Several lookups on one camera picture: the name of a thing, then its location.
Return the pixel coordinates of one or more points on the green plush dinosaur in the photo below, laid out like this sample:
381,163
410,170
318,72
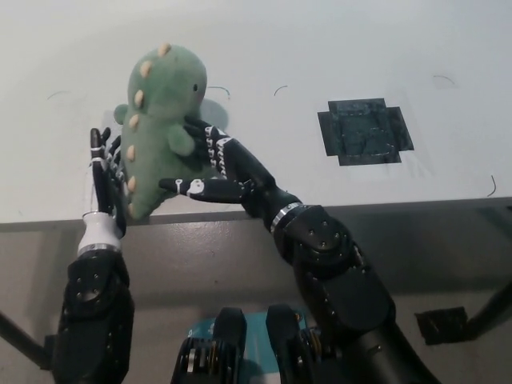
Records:
160,120

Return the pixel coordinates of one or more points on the robot torso black and teal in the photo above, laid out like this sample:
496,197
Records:
232,348

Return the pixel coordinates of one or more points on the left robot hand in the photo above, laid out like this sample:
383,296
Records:
102,228

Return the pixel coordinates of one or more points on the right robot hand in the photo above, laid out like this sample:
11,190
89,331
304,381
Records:
240,180

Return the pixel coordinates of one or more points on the black table leg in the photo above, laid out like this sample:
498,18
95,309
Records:
22,338
492,308

